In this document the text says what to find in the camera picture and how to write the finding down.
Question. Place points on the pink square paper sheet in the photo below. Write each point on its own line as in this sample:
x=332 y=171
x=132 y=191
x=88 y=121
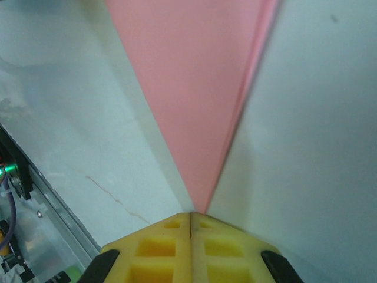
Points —
x=191 y=88

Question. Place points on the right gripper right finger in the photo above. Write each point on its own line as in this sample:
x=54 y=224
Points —
x=224 y=253

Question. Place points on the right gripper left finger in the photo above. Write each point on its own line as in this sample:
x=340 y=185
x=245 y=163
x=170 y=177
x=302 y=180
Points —
x=165 y=250

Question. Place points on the aluminium mounting rail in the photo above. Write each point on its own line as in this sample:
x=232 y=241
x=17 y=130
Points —
x=59 y=212

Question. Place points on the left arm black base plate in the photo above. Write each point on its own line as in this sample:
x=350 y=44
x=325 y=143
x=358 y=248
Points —
x=25 y=179

